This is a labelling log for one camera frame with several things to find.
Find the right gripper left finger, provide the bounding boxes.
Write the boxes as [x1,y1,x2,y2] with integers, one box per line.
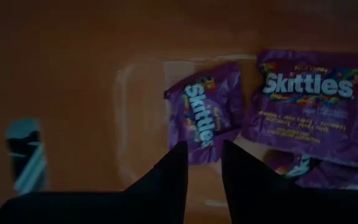
[123,140,189,200]

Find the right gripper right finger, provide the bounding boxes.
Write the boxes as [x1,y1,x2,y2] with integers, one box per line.
[221,139,295,224]

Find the purple Skittles candy packet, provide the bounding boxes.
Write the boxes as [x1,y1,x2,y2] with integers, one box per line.
[163,63,246,166]
[264,148,358,191]
[240,49,358,170]

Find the orange plastic bin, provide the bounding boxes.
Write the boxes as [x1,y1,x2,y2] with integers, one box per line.
[0,0,358,224]

